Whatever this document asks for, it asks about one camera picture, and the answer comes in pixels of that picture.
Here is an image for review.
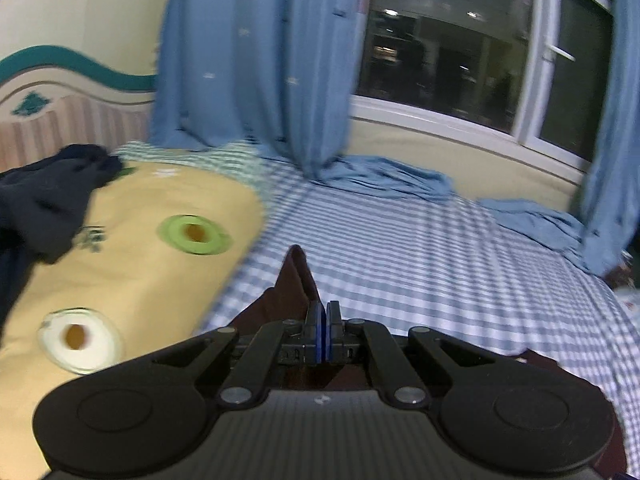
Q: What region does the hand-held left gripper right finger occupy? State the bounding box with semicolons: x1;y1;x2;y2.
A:
327;300;497;408

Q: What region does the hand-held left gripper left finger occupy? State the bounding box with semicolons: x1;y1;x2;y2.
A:
150;301;326;408

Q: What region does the dark brown cloth garment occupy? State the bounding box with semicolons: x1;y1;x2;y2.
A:
202;244;628;480

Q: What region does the blue checked bed sheet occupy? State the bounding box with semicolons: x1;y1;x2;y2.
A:
200;152;640;466

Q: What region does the yellow avocado print quilt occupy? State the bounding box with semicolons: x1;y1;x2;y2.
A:
0;162;267;480

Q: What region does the green checked pillow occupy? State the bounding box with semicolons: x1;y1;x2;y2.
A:
112;140;275;197

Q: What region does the blue star print curtain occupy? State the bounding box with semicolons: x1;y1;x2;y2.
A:
479;0;640;277
147;0;455;204

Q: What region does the pile of dark clutter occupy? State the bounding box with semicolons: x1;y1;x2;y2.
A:
604;252;640;322

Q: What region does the dark navy clothing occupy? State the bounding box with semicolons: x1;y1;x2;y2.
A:
0;144;124;332

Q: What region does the white framed window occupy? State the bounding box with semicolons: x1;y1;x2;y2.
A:
350;0;615;172

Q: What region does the striped headboard with teal trim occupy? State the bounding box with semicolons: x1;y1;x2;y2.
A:
0;45;162;173

